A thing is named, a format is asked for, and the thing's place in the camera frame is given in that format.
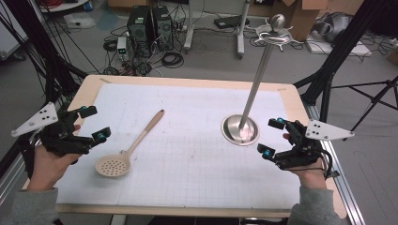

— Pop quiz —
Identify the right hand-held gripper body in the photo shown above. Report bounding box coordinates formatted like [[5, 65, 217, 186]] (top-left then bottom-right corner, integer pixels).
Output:
[[274, 119, 355, 172]]

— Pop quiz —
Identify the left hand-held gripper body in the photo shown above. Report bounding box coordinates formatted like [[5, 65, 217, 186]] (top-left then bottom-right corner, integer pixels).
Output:
[[10, 101, 96, 157]]

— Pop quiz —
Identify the metal utensil stand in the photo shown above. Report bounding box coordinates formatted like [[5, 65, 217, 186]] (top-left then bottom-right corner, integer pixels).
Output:
[[221, 13, 295, 147]]

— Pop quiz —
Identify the beige slotted spoon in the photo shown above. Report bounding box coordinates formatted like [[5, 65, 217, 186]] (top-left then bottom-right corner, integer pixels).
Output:
[[94, 109, 166, 178]]

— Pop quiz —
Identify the person's right hand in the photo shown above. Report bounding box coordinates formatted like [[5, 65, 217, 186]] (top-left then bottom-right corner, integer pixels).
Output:
[[283, 132, 328, 190]]

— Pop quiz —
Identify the person's left hand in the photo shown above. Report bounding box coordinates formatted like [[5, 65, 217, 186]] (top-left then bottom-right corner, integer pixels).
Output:
[[26, 124, 83, 192]]

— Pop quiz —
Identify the small grey power supply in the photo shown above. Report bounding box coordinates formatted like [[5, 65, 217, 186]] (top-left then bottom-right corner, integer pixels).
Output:
[[116, 36, 130, 62]]

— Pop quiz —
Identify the white grid mat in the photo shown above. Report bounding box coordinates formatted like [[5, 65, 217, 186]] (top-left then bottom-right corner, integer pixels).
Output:
[[55, 82, 302, 210]]

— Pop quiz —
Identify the black tripod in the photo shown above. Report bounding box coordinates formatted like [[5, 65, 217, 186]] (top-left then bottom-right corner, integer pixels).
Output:
[[331, 76, 398, 132]]

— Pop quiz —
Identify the white stand leg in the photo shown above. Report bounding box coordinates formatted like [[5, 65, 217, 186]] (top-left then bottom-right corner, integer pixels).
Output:
[[237, 0, 252, 60], [183, 0, 196, 54]]

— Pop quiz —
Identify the black computer tower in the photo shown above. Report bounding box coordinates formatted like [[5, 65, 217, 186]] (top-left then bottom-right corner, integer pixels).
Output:
[[152, 5, 175, 53], [126, 5, 154, 59]]

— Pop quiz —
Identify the white flat board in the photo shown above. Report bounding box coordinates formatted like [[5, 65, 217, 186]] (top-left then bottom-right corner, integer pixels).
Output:
[[304, 38, 374, 58]]

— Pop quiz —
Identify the black pole stand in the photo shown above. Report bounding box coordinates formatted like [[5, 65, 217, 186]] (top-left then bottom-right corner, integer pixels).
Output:
[[294, 0, 392, 125]]

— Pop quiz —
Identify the cardboard box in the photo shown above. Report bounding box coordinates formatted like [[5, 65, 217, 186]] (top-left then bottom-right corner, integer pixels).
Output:
[[270, 0, 329, 42]]

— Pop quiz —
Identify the white round table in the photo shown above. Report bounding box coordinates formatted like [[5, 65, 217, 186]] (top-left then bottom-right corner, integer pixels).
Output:
[[38, 0, 90, 13]]

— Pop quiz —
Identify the white cabinet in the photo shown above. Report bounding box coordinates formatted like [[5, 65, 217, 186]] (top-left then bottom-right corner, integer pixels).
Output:
[[0, 6, 29, 61]]

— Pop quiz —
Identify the flat black device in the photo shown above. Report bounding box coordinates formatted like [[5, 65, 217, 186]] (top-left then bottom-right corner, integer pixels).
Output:
[[213, 14, 251, 30]]

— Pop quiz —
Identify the grey bag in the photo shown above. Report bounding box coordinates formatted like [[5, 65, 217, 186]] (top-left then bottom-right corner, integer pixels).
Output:
[[314, 11, 353, 43]]

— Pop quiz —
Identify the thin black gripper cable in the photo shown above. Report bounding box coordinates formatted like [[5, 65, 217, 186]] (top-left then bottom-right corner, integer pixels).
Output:
[[313, 149, 341, 181]]

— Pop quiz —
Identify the thick black gripper cable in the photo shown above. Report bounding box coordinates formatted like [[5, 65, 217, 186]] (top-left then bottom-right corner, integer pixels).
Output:
[[17, 134, 36, 179]]

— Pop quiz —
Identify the aluminium rail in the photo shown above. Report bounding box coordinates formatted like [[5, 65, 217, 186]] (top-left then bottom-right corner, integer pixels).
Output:
[[301, 102, 365, 225], [0, 146, 32, 204]]

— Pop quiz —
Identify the black stand with cables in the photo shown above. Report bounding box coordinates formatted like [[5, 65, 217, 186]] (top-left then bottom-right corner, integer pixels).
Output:
[[0, 0, 88, 109]]

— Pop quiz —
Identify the coiled black cable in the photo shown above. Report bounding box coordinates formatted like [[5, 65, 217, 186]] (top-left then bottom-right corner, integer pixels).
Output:
[[161, 51, 185, 69]]

